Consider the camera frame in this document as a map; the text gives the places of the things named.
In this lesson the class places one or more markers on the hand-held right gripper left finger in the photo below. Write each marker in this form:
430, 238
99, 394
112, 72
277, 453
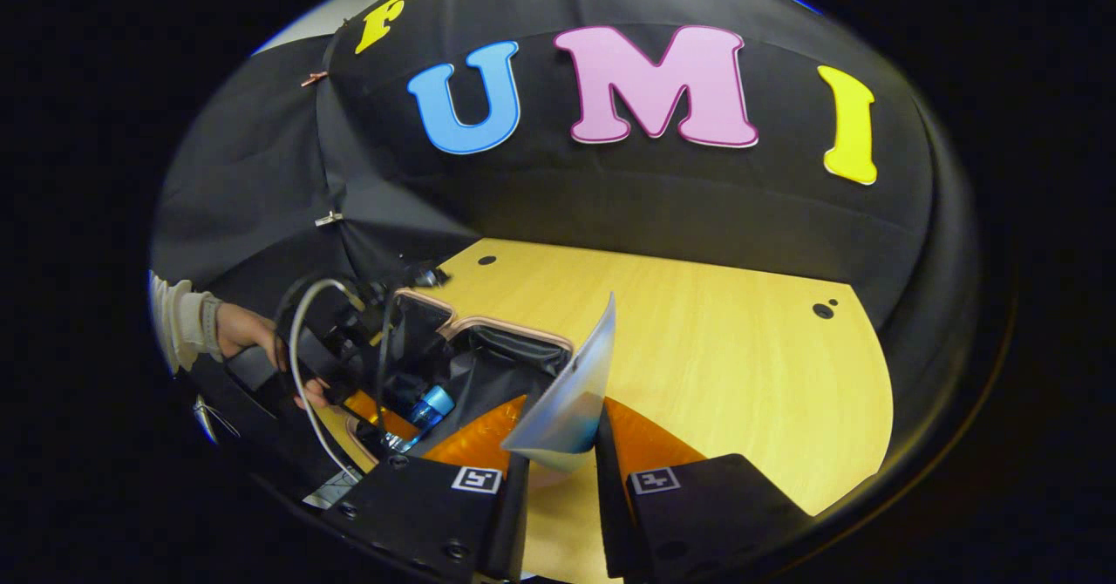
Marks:
510, 514

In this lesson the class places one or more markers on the silver cloth clip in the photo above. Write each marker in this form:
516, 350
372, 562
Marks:
329, 218

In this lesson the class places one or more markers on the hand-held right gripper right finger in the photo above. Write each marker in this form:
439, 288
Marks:
610, 497

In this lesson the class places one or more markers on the copper cloth clip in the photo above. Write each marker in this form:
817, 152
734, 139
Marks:
314, 78

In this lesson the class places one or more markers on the pale blue squeeze tube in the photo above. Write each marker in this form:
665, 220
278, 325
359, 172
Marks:
571, 392

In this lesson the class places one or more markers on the clear bottle with blue cap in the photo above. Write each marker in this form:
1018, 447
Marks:
432, 407

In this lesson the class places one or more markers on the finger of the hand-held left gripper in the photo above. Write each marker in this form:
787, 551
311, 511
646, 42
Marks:
379, 414

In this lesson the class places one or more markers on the black backdrop cloth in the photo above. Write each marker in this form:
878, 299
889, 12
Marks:
610, 192

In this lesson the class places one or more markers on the grey wristwatch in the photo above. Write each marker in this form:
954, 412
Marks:
210, 324

